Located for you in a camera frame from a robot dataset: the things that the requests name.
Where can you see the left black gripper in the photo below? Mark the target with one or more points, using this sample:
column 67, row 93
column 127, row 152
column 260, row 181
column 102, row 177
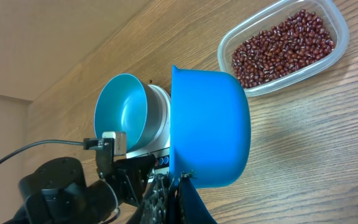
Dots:
column 126, row 177

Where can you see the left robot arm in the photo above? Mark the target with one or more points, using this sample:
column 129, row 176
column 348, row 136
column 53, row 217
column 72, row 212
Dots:
column 57, row 191

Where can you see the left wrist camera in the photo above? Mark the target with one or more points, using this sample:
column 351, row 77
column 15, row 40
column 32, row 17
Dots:
column 119, row 141

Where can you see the clear plastic food container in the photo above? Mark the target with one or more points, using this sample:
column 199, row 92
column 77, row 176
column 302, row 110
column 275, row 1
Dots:
column 272, row 16

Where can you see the teal metal bowl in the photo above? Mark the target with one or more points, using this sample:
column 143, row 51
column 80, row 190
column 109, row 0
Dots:
column 128, row 105

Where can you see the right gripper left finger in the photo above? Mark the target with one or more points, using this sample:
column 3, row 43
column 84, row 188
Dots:
column 154, row 206

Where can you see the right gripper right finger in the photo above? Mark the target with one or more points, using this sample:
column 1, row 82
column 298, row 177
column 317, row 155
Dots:
column 192, row 208

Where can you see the white digital kitchen scale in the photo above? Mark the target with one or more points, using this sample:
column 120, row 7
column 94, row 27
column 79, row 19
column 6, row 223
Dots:
column 160, row 145

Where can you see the blue plastic measuring scoop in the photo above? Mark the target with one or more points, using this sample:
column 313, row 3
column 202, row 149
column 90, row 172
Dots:
column 210, row 127

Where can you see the red adzuki beans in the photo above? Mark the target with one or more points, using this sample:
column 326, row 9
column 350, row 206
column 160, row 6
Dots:
column 299, row 41

